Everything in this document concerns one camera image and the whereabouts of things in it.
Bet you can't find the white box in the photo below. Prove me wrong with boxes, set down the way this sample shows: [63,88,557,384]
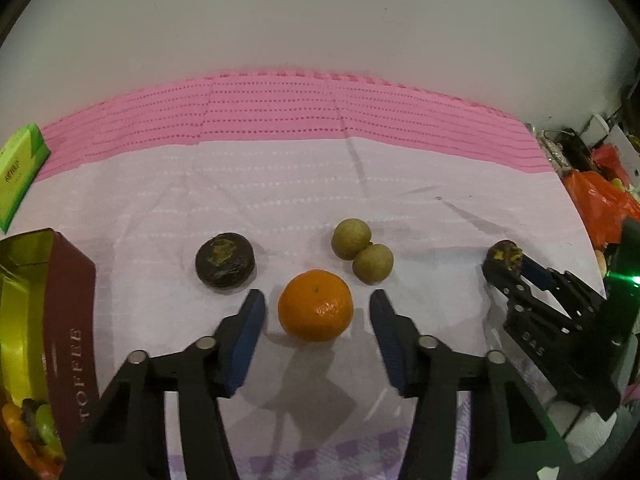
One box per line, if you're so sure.
[582,114,635,152]

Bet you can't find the shiny plastic packet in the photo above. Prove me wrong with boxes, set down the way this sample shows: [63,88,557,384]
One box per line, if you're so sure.
[525,122,571,177]

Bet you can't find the large orange mandarin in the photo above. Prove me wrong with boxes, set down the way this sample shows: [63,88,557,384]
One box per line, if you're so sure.
[277,269,354,343]

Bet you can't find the small orange mandarin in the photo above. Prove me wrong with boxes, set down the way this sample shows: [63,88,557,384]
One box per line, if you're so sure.
[1,402,26,441]

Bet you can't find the tan longan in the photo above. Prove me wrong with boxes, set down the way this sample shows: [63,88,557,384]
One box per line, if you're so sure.
[352,243,394,286]
[331,218,373,261]

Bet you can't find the orange plastic bag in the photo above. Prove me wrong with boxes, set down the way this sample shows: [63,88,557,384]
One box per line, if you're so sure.
[562,170,640,252]

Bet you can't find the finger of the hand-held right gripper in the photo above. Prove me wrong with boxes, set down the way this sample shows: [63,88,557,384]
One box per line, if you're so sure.
[482,259,532,312]
[521,255,607,312]

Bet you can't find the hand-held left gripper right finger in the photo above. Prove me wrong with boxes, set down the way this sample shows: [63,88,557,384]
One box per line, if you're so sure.
[369,289,576,480]

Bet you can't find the maroon and gold tin box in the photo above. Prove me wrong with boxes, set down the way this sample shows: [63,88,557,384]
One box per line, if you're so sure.
[0,228,97,480]

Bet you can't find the green tissue packet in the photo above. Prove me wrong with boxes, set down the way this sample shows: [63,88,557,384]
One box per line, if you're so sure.
[0,123,52,233]

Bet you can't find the large dark water chestnut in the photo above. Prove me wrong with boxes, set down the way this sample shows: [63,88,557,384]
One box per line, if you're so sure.
[487,240,525,273]

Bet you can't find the green lime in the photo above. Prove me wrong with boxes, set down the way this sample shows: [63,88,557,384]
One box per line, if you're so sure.
[35,404,60,448]

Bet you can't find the red plastic bag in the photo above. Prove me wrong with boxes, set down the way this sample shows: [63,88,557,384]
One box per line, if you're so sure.
[592,144,627,181]

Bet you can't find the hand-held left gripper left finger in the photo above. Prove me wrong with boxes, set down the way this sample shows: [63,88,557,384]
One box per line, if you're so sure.
[62,289,266,480]

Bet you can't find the pink white checked blanket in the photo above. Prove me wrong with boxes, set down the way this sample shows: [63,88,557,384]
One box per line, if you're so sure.
[0,72,631,480]

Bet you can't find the small dark water chestnut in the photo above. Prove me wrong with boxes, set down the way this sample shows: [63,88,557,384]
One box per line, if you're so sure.
[195,232,257,291]

